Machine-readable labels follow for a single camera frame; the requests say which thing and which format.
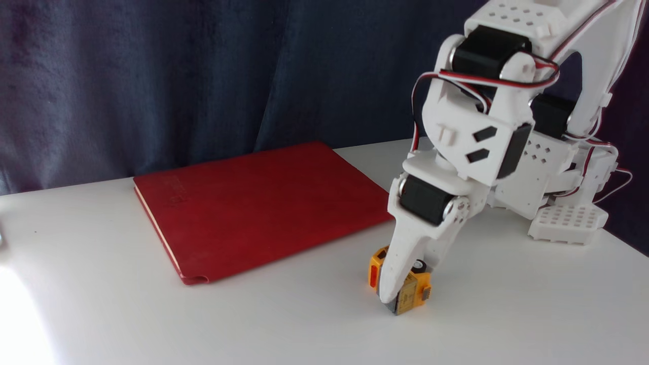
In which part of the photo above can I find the yellow toy truck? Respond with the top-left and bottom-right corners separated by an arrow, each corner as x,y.
368,245 -> 432,316

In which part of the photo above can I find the dark blue curtain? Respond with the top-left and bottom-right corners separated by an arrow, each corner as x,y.
0,0 -> 649,257

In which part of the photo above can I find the red notebook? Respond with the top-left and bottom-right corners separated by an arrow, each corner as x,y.
133,141 -> 396,285

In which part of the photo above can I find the red white black servo cable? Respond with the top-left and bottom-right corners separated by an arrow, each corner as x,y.
410,51 -> 561,153

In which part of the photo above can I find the red white base cable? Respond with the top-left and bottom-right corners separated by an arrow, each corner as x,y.
593,165 -> 634,204

